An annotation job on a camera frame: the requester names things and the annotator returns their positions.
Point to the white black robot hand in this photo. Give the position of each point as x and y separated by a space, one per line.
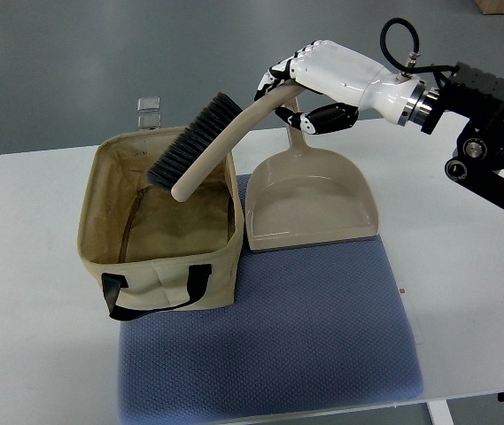
354 81

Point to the yellow fabric bag black handle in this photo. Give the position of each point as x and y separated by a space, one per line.
148 252

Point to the small clear plastic clips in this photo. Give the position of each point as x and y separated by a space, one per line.
148 116

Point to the beige hand broom black bristles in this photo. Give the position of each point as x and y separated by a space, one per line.
209 138

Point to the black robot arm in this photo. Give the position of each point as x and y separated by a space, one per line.
478 160

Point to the blue textured mat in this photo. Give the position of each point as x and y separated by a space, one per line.
311 328

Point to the beige plastic dustpan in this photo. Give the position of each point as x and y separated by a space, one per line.
304 195

